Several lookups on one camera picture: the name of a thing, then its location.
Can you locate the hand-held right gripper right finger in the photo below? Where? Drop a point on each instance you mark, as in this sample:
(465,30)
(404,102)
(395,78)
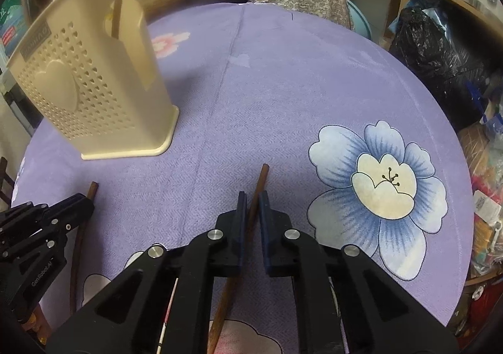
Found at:
(264,220)

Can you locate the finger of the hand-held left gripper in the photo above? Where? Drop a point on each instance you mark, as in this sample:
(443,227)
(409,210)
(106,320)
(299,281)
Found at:
(51,208)
(74,216)

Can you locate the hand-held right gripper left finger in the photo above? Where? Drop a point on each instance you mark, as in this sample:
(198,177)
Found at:
(239,220)

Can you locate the light brown wooden chopstick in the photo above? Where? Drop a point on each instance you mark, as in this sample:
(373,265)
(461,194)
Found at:
(260,181)

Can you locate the cream perforated utensil holder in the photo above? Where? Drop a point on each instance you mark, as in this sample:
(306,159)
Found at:
(98,102)

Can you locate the wooden chair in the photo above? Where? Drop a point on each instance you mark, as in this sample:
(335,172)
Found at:
(4,177)

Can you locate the blue water jug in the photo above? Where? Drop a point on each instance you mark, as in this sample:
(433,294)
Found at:
(11,16)

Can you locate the colourful stuffed plastic bag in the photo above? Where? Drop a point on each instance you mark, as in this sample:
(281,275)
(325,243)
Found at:
(483,181)

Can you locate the blue plastic basin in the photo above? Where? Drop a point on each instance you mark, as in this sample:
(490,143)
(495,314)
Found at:
(361,20)

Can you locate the black plastic bag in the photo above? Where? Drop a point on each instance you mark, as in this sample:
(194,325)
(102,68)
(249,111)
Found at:
(440,51)

